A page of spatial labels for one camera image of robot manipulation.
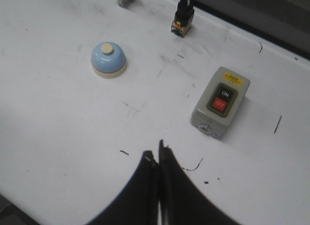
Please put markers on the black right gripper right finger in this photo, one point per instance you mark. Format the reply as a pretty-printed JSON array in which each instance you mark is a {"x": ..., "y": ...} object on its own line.
[{"x": 181, "y": 202}]

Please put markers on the black selector switch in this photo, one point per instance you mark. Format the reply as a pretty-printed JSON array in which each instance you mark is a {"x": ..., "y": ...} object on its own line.
[{"x": 183, "y": 18}]

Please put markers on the light blue desk bell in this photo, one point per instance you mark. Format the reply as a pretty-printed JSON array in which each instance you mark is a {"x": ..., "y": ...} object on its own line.
[{"x": 108, "y": 60}]

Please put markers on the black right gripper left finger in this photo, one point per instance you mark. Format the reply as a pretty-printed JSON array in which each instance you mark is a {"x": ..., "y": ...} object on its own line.
[{"x": 137, "y": 203}]

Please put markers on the grey on-off switch box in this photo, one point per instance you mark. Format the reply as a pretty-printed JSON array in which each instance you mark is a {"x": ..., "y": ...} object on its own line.
[{"x": 219, "y": 103}]

